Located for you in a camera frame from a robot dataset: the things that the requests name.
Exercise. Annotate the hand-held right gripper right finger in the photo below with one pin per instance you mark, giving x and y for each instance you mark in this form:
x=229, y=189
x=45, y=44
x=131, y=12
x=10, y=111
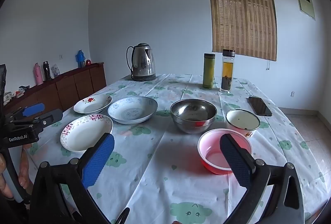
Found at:
x=236, y=162

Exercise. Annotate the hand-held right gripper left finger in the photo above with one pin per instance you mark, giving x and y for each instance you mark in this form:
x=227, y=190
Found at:
x=99, y=162

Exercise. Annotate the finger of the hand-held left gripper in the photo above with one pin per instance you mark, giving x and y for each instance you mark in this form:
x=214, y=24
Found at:
x=51, y=115
x=33, y=108

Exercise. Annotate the pink plastic bowl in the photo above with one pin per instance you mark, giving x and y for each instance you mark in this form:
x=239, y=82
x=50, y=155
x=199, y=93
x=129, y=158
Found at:
x=209, y=146

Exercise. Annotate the purple flower plate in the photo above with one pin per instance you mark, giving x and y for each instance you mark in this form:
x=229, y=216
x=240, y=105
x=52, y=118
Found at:
x=82, y=133

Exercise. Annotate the red flower plate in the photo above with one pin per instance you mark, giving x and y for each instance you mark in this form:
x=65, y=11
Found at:
x=90, y=106

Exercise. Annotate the white enamel bowl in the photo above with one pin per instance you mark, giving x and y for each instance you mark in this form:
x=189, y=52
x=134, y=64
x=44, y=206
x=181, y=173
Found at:
x=241, y=120

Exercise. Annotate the blue patterned plate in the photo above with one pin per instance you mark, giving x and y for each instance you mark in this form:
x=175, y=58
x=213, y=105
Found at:
x=129, y=111

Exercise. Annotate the stainless steel bowl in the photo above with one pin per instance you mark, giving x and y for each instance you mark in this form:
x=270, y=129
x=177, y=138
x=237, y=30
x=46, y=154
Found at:
x=192, y=112

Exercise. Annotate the person's left hand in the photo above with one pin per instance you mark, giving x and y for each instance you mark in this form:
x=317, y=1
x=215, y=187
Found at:
x=24, y=169

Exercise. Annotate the brown wooden sideboard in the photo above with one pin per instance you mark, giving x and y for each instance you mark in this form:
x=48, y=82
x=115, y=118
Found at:
x=64, y=86

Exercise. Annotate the pink thermos flask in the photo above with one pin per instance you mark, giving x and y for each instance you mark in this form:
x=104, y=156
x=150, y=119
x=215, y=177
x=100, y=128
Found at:
x=38, y=75

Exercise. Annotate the black drink bottle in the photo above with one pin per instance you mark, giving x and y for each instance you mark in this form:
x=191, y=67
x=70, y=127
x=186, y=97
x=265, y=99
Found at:
x=47, y=71

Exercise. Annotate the clear plastic bag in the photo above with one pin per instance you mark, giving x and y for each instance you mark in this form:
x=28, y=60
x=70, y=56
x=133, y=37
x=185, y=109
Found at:
x=55, y=70

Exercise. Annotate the black smartphone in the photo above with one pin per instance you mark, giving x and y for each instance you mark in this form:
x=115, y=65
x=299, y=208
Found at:
x=260, y=106

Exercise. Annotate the cloud print tablecloth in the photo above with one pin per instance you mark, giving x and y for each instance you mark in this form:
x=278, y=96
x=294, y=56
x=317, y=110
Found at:
x=160, y=151

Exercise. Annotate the blue water bottle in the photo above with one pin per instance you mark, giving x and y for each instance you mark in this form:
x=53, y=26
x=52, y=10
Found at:
x=80, y=59

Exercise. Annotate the small red apple ornament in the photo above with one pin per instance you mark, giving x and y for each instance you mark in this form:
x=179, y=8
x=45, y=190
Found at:
x=88, y=62

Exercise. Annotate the glass tea bottle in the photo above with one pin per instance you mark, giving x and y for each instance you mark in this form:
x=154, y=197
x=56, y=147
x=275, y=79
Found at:
x=227, y=71

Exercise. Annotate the black kettle base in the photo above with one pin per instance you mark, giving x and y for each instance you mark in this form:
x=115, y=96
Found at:
x=143, y=78

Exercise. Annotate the green thermos bottle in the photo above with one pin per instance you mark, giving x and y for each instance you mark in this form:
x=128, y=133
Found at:
x=208, y=71

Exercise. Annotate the stainless steel electric kettle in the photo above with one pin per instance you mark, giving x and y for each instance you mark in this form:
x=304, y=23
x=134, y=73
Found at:
x=142, y=61

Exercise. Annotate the bamboo window blind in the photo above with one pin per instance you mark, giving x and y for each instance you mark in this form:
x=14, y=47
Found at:
x=240, y=14

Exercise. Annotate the wall electrical panel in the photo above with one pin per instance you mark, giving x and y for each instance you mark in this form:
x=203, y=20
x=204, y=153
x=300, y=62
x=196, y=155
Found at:
x=305, y=1

